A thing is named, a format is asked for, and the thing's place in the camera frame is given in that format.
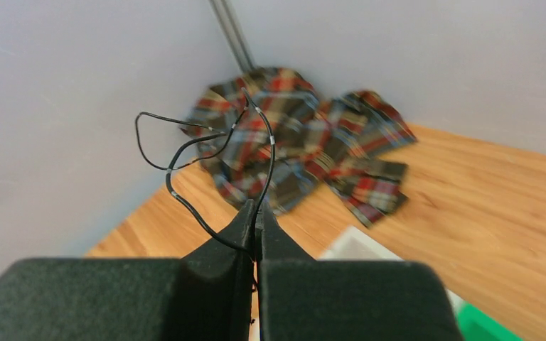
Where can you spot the green plastic bin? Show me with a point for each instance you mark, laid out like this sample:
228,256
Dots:
477,326

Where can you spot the white plastic bin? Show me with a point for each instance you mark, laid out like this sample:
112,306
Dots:
354,244

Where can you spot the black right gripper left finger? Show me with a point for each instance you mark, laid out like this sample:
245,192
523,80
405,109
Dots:
205,295

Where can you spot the plaid flannel shirt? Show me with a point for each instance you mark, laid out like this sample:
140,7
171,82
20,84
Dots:
286,142

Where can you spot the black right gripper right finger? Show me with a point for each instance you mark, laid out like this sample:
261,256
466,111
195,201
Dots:
301,298

